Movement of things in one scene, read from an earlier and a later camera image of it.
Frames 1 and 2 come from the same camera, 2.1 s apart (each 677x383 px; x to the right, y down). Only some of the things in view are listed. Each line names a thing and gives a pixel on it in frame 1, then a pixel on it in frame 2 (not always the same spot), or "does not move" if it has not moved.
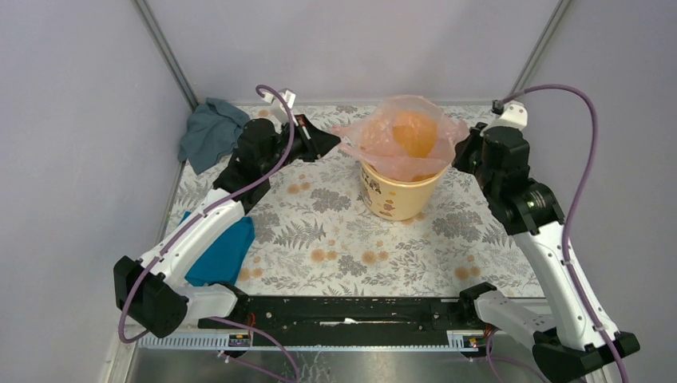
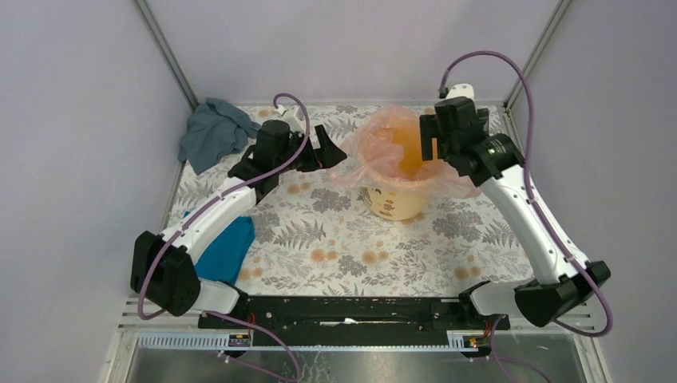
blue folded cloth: [221, 259] does not move
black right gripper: [463, 147] → [429, 130]
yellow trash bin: [395, 199] → [397, 203]
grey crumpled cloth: [212, 131] does not move
